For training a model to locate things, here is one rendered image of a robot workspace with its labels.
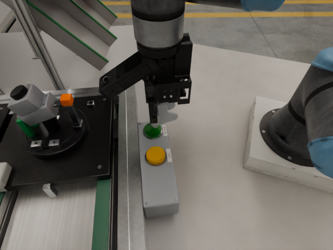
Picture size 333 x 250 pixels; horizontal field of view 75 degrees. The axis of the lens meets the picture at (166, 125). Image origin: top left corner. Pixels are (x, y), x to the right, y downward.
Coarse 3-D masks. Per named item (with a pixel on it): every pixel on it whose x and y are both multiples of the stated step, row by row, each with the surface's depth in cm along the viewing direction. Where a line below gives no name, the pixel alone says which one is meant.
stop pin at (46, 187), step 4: (44, 184) 42; (48, 184) 42; (44, 188) 42; (48, 188) 42; (52, 188) 43; (48, 192) 43; (52, 192) 43; (56, 192) 45; (52, 196) 44; (56, 196) 45
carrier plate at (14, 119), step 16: (96, 96) 58; (96, 112) 54; (112, 112) 56; (16, 128) 51; (96, 128) 51; (112, 128) 53; (0, 144) 48; (16, 144) 48; (96, 144) 48; (0, 160) 45; (16, 160) 45; (32, 160) 45; (48, 160) 45; (64, 160) 45; (80, 160) 45; (96, 160) 45; (16, 176) 43; (32, 176) 43; (48, 176) 43; (64, 176) 43; (80, 176) 43; (96, 176) 43
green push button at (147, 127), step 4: (148, 124) 51; (144, 128) 51; (148, 128) 50; (152, 128) 50; (156, 128) 50; (160, 128) 50; (144, 132) 51; (148, 132) 50; (152, 132) 50; (156, 132) 50; (160, 132) 50; (148, 136) 50; (152, 136) 50; (156, 136) 50
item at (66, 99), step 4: (64, 96) 42; (68, 96) 42; (60, 100) 42; (64, 100) 42; (68, 100) 42; (72, 100) 43; (56, 104) 43; (60, 104) 43; (64, 104) 42; (68, 104) 42; (72, 104) 43; (68, 108) 44; (72, 108) 44; (68, 112) 44; (72, 112) 45; (76, 112) 46; (72, 116) 45; (76, 116) 46; (72, 120) 46; (76, 120) 46; (76, 124) 47
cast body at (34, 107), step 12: (12, 96) 39; (24, 96) 39; (36, 96) 41; (48, 96) 42; (12, 108) 40; (24, 108) 40; (36, 108) 40; (48, 108) 41; (24, 120) 42; (36, 120) 43
